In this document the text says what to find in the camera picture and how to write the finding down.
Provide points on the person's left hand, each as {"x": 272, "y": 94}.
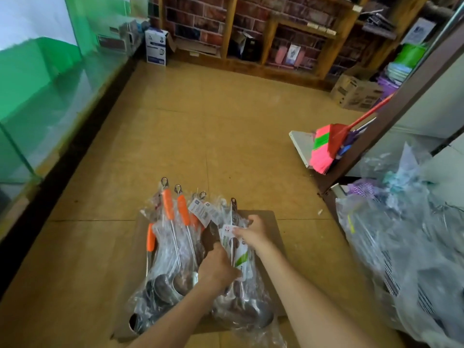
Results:
{"x": 217, "y": 270}

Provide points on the person's right hand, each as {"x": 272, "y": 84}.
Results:
{"x": 255, "y": 234}

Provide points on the pile of packaged utensils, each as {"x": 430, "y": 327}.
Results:
{"x": 168, "y": 206}

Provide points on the person's left forearm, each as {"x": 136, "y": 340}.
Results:
{"x": 181, "y": 319}

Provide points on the person's right forearm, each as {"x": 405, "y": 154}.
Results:
{"x": 312, "y": 308}

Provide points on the white flat board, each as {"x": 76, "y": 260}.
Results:
{"x": 300, "y": 147}

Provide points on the pink green broom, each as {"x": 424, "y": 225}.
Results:
{"x": 325, "y": 150}
{"x": 391, "y": 105}

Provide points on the pile of plastic wrapped utensils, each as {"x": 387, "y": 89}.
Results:
{"x": 406, "y": 242}

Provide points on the red plastic rod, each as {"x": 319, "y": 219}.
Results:
{"x": 371, "y": 113}

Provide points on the small brown cardboard box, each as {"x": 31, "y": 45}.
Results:
{"x": 355, "y": 94}

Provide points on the wooden bookshelf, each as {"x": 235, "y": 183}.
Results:
{"x": 290, "y": 32}

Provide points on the white blue printed box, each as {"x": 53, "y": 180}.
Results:
{"x": 156, "y": 47}

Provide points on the stack of plastic basins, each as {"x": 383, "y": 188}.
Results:
{"x": 406, "y": 65}

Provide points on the small white box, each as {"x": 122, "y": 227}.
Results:
{"x": 120, "y": 38}

